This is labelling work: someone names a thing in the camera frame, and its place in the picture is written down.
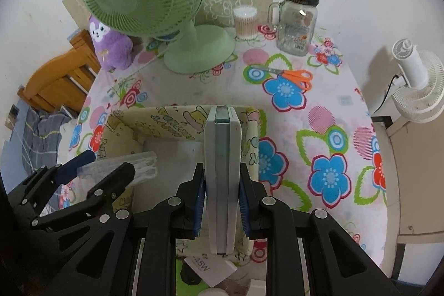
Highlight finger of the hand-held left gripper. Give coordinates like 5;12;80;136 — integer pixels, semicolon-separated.
7;150;97;231
21;162;136;296

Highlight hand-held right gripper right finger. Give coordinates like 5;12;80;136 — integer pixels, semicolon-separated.
239;162;405;296

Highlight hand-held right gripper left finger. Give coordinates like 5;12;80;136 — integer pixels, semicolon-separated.
130;162;207;296

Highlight clear plastic box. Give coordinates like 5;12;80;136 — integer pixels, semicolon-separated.
77;151;159;185

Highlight white rectangular case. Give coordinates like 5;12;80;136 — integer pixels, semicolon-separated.
204;105;241;255

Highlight yellow cartoon print storage box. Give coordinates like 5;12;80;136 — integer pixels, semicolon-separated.
97;105;269;296

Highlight grey plaid blanket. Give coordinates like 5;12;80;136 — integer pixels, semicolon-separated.
14;107;75;179

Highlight white cylinder roll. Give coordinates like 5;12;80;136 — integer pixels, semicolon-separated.
185;254;238;285

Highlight black round object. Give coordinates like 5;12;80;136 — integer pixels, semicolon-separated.
180;263;202;284

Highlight wooden chair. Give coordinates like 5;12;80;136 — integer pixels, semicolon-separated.
17;29;103;116

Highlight floral tablecloth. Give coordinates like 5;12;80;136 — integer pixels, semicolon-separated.
57;24;389;269

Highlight purple plush toy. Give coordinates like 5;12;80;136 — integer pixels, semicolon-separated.
88;14;134;72

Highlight green desk fan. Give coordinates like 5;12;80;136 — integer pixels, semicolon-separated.
77;0;238;75

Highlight glass jar mug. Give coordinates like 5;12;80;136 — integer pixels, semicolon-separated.
268;0;320;57

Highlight cotton swab container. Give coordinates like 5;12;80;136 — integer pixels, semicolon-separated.
233;6;259;41

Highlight orange handled scissors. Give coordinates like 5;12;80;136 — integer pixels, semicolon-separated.
250;64;313;91

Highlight black fan cable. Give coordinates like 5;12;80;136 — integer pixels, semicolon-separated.
374;73;403;114

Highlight white wall fan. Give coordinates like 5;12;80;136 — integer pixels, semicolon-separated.
392;39;444;123

